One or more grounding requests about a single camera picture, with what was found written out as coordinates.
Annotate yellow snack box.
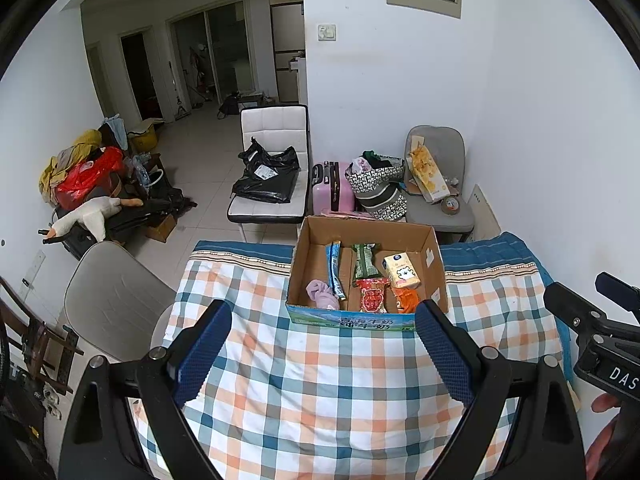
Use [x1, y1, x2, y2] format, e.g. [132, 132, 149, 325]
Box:
[407, 144, 448, 203]

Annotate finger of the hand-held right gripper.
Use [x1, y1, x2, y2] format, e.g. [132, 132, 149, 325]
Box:
[543, 282, 610, 343]
[595, 272, 640, 319]

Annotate coat rack with clothes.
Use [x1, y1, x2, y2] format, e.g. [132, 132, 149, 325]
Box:
[189, 44, 212, 92]

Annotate person's right hand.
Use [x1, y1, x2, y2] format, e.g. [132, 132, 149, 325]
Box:
[585, 392, 632, 480]

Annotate light blue cloth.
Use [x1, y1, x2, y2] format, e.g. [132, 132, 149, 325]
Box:
[105, 116, 128, 151]

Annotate red snack packet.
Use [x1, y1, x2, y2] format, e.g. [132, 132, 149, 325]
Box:
[355, 277, 391, 313]

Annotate grey shell chair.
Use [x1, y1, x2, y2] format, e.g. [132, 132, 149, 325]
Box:
[64, 241, 177, 363]

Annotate green snack packet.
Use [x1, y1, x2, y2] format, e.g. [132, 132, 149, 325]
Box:
[351, 243, 380, 281]

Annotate pink suitcase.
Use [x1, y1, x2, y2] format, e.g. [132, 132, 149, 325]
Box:
[311, 161, 356, 216]

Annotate white wall panel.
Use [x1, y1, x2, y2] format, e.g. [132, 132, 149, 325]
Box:
[470, 183, 501, 241]

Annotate yellow cloth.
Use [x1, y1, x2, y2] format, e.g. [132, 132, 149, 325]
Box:
[39, 129, 103, 206]

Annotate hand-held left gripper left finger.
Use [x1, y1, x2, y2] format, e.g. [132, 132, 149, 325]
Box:
[59, 299, 233, 480]

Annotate orange snack packet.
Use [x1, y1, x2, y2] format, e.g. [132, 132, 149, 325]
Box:
[391, 287, 420, 313]

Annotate yellow bin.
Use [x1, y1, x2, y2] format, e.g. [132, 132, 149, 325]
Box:
[127, 117, 166, 153]

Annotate black plastic bag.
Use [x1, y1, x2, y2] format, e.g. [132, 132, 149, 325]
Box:
[231, 136, 301, 204]

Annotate small brown cardboard box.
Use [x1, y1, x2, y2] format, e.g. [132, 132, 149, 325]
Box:
[145, 212, 177, 243]

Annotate black white patterned tote bag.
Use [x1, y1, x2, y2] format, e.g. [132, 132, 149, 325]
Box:
[345, 156, 408, 222]

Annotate black folded stroller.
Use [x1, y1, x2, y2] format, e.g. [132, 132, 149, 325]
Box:
[37, 180, 198, 261]

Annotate purple sock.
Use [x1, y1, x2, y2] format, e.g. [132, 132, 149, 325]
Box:
[306, 280, 340, 311]

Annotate cardboard box with blue print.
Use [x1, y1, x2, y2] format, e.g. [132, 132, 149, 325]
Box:
[286, 215, 449, 332]

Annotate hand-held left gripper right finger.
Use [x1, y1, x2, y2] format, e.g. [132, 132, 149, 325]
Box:
[415, 300, 586, 480]

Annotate yellow white tissue pack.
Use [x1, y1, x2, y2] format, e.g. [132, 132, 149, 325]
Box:
[382, 252, 420, 289]

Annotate white goose plush toy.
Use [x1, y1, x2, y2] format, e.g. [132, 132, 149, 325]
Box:
[47, 196, 145, 242]

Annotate plaid blanket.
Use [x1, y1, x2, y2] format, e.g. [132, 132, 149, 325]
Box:
[130, 232, 573, 480]

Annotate blue stick snack packet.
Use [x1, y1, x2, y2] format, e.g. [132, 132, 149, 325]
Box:
[325, 241, 347, 301]

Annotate dark wooden chair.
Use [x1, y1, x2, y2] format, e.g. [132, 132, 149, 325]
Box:
[0, 275, 85, 396]

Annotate white padded chair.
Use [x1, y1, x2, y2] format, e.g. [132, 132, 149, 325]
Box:
[227, 105, 310, 243]

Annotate red plastic bag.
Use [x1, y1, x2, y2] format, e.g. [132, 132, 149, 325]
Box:
[55, 146, 125, 211]

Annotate grey cushioned chair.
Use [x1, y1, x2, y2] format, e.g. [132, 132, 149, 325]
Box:
[404, 125, 476, 246]

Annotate black floor bag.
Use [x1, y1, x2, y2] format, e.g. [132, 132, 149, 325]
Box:
[217, 92, 243, 120]

